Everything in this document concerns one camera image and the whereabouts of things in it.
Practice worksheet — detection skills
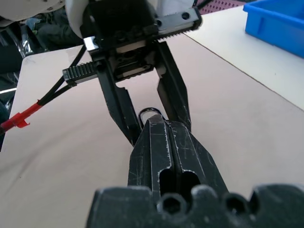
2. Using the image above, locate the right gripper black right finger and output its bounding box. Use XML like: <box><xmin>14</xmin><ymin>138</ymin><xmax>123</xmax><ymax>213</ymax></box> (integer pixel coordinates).
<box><xmin>169</xmin><ymin>121</ymin><xmax>229</xmax><ymax>194</ymax></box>

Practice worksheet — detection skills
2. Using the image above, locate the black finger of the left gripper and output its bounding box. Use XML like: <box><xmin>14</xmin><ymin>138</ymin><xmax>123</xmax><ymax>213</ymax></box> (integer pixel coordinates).
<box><xmin>62</xmin><ymin>59</ymin><xmax>141</xmax><ymax>146</ymax></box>
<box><xmin>153</xmin><ymin>23</ymin><xmax>203</xmax><ymax>131</ymax></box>

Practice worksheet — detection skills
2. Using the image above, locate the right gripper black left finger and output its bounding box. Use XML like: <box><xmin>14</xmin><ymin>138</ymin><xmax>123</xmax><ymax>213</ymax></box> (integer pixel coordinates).
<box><xmin>127</xmin><ymin>118</ymin><xmax>179</xmax><ymax>203</ymax></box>

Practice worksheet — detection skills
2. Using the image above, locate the small brass padlock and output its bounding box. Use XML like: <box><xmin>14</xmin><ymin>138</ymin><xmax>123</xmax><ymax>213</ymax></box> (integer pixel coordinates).
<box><xmin>138</xmin><ymin>106</ymin><xmax>163</xmax><ymax>130</ymax></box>

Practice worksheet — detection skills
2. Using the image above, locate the large beige cardboard sheet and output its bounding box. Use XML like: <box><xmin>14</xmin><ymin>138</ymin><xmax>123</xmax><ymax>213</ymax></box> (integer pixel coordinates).
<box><xmin>0</xmin><ymin>33</ymin><xmax>304</xmax><ymax>228</ymax></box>

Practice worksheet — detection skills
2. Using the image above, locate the pale beige cardboard sheet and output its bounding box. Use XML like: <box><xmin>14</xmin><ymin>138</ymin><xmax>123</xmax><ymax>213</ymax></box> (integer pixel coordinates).
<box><xmin>184</xmin><ymin>4</ymin><xmax>304</xmax><ymax>112</ymax></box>

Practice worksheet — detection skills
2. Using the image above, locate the blue plastic bin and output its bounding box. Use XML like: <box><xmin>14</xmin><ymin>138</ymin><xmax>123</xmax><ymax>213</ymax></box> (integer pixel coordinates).
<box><xmin>242</xmin><ymin>0</ymin><xmax>304</xmax><ymax>59</ymax></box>

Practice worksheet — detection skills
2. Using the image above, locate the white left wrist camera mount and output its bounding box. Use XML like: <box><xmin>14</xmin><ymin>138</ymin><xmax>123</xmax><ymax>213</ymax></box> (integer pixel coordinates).
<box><xmin>65</xmin><ymin>0</ymin><xmax>198</xmax><ymax>40</ymax></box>

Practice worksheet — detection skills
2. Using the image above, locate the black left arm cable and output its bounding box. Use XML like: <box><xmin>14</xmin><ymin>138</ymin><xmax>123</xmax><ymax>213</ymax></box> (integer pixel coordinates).
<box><xmin>0</xmin><ymin>44</ymin><xmax>86</xmax><ymax>136</ymax></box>

